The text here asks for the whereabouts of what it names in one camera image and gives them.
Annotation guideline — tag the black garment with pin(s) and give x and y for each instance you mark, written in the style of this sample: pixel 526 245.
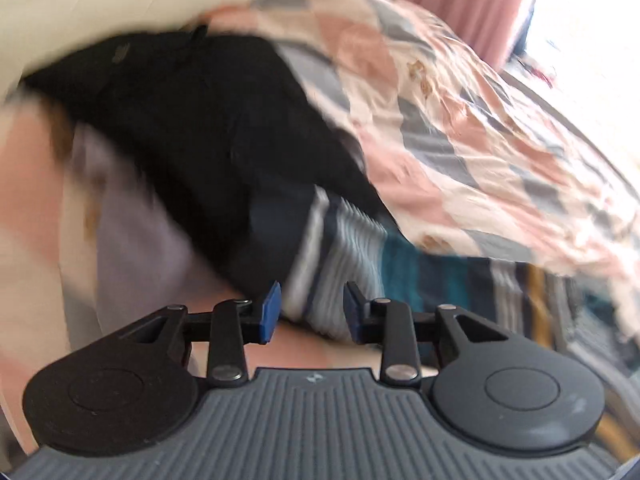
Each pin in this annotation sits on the black garment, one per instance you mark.
pixel 224 134

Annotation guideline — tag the navy striped shirt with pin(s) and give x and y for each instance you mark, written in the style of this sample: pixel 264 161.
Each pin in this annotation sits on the navy striped shirt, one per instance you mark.
pixel 313 242

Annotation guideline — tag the pink grey checkered quilt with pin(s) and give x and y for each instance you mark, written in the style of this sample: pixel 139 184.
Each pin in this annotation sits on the pink grey checkered quilt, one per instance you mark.
pixel 467 165

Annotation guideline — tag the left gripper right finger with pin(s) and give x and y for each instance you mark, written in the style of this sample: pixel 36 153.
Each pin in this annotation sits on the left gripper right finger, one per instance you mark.
pixel 396 328

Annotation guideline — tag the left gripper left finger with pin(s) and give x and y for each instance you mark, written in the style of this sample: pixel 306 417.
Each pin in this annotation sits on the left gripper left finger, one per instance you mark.
pixel 228 328

